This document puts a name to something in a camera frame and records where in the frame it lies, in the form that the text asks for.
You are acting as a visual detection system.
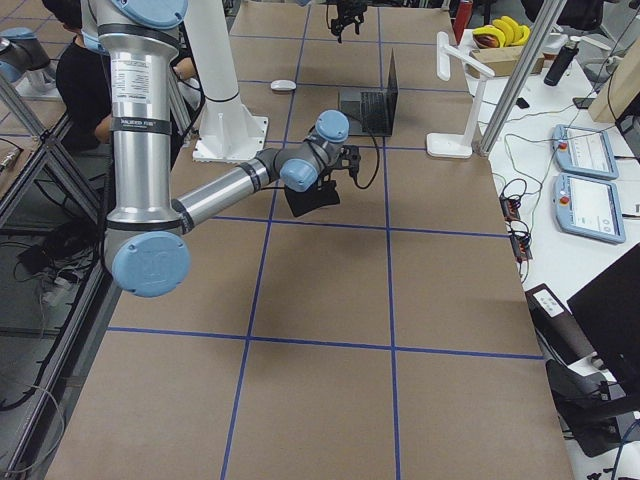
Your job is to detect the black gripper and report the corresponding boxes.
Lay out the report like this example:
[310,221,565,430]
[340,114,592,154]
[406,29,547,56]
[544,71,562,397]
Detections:
[331,0,365,43]
[318,171,337,189]

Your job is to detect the black mouse pad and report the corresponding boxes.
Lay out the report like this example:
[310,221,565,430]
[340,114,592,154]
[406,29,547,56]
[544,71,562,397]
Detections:
[284,181,340,217]

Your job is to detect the grey laptop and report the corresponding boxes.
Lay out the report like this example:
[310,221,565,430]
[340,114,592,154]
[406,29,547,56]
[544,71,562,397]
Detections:
[338,51,399,137]

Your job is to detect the white computer mouse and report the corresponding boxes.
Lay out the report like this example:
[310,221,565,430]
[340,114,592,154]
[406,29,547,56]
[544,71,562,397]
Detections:
[270,79,297,93]

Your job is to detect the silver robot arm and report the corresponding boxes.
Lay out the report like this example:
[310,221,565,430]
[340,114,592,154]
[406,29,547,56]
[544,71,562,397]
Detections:
[1,1,367,92]
[81,1,349,297]

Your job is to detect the white desk lamp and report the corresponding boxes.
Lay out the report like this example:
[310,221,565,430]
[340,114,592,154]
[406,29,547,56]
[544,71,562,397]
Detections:
[425,31,496,160]

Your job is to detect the red bottle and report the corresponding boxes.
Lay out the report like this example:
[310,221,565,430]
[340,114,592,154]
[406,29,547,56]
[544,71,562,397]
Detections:
[453,0,473,34]

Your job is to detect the yellow bananas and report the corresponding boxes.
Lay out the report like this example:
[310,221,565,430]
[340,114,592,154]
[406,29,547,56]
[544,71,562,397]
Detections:
[472,16,531,49]

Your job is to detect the cardboard box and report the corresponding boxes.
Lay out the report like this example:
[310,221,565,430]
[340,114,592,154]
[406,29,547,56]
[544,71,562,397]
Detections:
[469,46,524,77]

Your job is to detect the black water bottle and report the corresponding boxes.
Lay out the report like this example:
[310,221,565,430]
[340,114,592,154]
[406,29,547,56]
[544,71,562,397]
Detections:
[543,39,579,86]

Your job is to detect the person in black clothes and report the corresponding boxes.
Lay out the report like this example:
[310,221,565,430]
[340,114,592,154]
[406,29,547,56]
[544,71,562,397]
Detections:
[42,0,201,174]

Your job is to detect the lower teach pendant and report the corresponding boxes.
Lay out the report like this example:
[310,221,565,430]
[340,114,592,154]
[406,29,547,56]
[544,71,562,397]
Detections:
[552,173,626,244]

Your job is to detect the teach pendant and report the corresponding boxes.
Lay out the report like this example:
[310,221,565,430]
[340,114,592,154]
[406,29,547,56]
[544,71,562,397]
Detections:
[552,173,626,244]
[552,124,619,180]

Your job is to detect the upper teach pendant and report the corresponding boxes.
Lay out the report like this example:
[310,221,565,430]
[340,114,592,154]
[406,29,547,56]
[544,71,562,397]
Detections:
[552,124,619,180]

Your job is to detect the black monitor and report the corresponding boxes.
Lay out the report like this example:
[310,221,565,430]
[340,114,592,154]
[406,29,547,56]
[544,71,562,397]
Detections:
[568,246,639,393]

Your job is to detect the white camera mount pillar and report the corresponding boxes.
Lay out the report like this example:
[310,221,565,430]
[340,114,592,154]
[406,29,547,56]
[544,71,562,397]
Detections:
[184,0,269,163]

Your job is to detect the aluminium frame post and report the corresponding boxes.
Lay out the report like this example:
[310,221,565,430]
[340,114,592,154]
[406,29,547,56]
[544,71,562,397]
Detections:
[477,0,566,157]

